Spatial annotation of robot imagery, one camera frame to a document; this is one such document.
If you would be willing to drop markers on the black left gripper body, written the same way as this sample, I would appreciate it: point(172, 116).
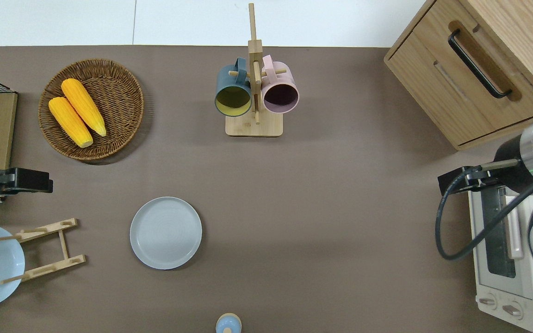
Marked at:
point(28, 180)

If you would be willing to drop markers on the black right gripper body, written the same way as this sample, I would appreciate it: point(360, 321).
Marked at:
point(454, 181)

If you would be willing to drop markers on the gray round plate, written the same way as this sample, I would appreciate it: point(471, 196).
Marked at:
point(165, 233)

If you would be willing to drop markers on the wooden plate rack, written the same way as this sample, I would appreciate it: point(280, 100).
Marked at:
point(63, 243)

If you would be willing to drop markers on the yellow corn cob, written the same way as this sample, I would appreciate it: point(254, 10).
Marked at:
point(70, 121)
point(83, 106)

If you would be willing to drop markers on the wooden drawer cabinet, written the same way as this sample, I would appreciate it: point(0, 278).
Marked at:
point(433, 88)

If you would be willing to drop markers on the white toaster oven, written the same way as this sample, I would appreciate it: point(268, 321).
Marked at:
point(493, 286)

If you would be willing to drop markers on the round wicker basket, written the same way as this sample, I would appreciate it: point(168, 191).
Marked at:
point(118, 101)

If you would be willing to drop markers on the toaster oven knob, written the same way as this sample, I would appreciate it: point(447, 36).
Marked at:
point(512, 310)
point(487, 302)

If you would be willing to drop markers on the brown table mat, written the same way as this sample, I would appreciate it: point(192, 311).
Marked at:
point(317, 208)

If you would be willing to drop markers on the pink mug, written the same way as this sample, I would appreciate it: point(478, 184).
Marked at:
point(280, 95)

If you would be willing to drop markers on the wooden mug tree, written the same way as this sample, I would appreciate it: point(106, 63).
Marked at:
point(253, 127)

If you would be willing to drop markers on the dark teal mug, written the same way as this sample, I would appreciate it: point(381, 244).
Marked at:
point(232, 99)

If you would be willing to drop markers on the small blue bottle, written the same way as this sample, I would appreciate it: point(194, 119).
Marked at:
point(228, 323)

